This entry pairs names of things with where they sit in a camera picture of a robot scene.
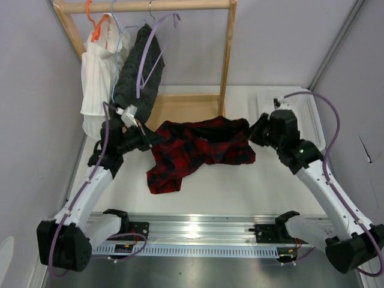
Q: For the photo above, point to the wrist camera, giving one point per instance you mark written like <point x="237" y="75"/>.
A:
<point x="128" y="116"/>
<point x="283" y="103"/>

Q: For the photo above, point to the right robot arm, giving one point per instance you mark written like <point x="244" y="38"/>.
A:
<point x="354" y="240"/>

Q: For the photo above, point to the white pleated garment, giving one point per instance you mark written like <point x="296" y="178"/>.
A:
<point x="98" y="74"/>

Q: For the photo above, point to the slotted cable duct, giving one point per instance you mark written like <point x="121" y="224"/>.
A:
<point x="248" y="251"/>

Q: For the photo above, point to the orange hanger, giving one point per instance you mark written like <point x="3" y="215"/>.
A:
<point x="95" y="35"/>

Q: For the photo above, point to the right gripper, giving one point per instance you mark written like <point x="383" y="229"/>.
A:
<point x="254" y="131"/>

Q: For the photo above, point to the aluminium mounting rail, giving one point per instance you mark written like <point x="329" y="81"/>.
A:
<point x="201" y="229"/>

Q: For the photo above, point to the light blue hanger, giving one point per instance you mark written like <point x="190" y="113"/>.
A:
<point x="119" y="46"/>

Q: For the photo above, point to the wooden clothes rack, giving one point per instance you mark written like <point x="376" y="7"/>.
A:
<point x="187" y="107"/>

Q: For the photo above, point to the white plastic basket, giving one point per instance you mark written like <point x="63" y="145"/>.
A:
<point x="305" y="110"/>

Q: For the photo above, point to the lilac plastic hanger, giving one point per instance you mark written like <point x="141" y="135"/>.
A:
<point x="141" y="82"/>

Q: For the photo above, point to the dark dotted garment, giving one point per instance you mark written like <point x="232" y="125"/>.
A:
<point x="125" y="91"/>

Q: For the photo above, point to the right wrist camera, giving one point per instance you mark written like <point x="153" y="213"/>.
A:
<point x="283" y="103"/>

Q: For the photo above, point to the red plaid skirt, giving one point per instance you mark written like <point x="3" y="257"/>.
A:
<point x="190" y="145"/>

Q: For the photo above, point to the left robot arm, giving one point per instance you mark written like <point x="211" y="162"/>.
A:
<point x="67" y="240"/>

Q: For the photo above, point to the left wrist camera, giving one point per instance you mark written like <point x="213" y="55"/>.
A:
<point x="128" y="116"/>

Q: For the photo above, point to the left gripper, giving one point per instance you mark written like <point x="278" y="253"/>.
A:
<point x="148" y="138"/>

